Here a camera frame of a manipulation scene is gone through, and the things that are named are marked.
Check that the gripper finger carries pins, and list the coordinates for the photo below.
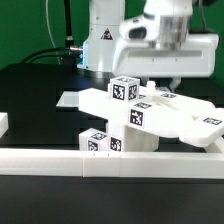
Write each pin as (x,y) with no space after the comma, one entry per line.
(174,83)

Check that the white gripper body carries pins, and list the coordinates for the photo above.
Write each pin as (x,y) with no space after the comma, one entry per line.
(194,58)

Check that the white chair back frame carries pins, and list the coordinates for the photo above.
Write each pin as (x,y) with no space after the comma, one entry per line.
(192,121)

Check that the white chair seat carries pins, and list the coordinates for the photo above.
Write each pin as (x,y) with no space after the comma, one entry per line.
(133,140)

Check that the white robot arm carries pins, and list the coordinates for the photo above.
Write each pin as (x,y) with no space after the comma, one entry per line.
(157,43)

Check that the white marker sheet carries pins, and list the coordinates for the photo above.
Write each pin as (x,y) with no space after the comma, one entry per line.
(68,99)

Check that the white part at left edge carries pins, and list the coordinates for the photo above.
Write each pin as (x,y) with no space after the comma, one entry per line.
(3,123)

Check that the white U-shaped fence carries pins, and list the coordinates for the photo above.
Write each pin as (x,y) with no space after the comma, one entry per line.
(207,165)

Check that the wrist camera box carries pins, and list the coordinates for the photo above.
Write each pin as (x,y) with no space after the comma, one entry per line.
(139,30)

